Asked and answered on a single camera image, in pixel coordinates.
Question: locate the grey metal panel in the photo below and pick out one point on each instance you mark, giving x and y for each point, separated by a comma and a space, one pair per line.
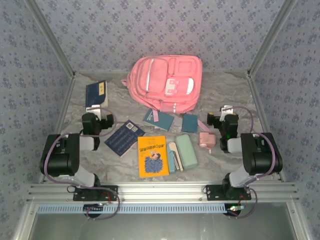
160, 227

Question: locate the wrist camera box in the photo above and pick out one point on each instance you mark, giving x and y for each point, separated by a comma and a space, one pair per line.
93, 108
227, 110

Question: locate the aluminium side rail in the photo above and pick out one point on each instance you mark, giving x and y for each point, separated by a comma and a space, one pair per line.
62, 112
260, 112

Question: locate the black controller board with LEDs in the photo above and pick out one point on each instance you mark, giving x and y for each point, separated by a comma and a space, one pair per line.
93, 209
235, 209

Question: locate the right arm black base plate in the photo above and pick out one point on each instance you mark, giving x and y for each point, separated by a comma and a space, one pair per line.
212, 193

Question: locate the thin navy booklet white print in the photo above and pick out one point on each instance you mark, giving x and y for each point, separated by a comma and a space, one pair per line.
122, 142

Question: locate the thick navy book yellow label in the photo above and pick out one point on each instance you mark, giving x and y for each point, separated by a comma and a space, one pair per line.
95, 92

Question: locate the mint green pencil case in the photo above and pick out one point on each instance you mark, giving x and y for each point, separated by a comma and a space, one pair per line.
186, 151

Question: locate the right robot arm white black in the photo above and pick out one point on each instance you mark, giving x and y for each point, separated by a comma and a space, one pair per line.
262, 160

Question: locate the large teal notebook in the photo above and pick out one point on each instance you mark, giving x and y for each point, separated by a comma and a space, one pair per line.
165, 121

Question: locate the pink pencil sharpener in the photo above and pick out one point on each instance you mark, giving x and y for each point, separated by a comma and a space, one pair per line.
207, 142

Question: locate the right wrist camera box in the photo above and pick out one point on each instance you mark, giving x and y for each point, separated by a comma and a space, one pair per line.
227, 110

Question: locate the pink student backpack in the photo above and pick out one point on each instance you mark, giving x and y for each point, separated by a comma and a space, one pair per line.
160, 82

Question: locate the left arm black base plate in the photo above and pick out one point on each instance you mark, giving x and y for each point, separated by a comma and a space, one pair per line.
110, 190

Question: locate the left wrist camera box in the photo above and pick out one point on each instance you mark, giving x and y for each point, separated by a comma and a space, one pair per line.
93, 108

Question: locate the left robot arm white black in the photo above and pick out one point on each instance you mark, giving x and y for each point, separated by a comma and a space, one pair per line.
62, 162

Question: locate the aluminium mounting rail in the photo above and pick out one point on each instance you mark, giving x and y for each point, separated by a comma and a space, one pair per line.
160, 191

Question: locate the orange book blue illustration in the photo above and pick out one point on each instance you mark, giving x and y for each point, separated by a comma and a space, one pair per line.
152, 160

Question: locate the aluminium frame post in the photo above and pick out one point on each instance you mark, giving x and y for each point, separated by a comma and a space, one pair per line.
272, 37
50, 40

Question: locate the aluminium lower frame leg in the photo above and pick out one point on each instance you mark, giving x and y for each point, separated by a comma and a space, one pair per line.
298, 222
23, 222

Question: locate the small teal notebook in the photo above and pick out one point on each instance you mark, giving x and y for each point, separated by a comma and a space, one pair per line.
189, 123

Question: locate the light blue stapler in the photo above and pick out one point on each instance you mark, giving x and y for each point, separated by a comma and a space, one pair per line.
172, 162

